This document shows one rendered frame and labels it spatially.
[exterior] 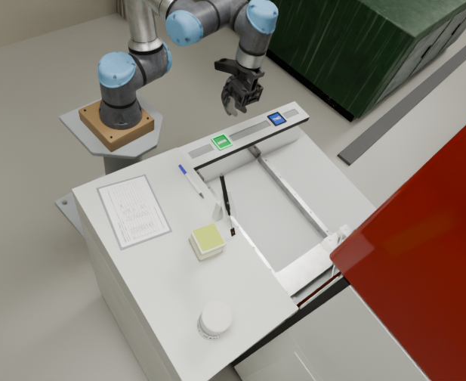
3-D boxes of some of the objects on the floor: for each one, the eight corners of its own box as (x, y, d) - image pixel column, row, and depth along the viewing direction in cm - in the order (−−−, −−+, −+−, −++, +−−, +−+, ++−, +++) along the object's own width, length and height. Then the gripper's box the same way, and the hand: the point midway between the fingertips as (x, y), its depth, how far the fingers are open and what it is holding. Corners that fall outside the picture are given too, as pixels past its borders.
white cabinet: (313, 296, 205) (397, 230, 139) (165, 413, 160) (183, 399, 93) (246, 210, 227) (291, 119, 161) (99, 292, 182) (75, 211, 116)
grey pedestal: (54, 202, 203) (13, 90, 136) (121, 165, 226) (113, 53, 159) (109, 268, 189) (94, 179, 123) (174, 222, 212) (190, 125, 146)
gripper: (246, 77, 93) (229, 133, 110) (273, 69, 97) (252, 124, 114) (227, 57, 96) (214, 114, 113) (253, 49, 100) (236, 106, 117)
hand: (229, 109), depth 114 cm, fingers closed
